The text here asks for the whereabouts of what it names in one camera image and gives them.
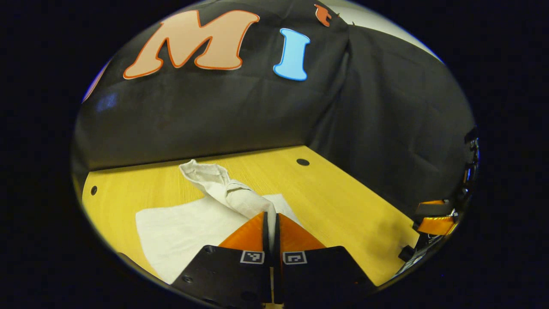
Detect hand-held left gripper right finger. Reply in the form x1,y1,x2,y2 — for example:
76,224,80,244
274,212,378,307

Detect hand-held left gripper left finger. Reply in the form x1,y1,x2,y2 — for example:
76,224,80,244
171,211,273,307

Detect white jeans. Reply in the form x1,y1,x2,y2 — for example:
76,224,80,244
135,159,303,285

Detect black backdrop cloth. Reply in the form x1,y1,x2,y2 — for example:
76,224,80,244
71,0,477,215

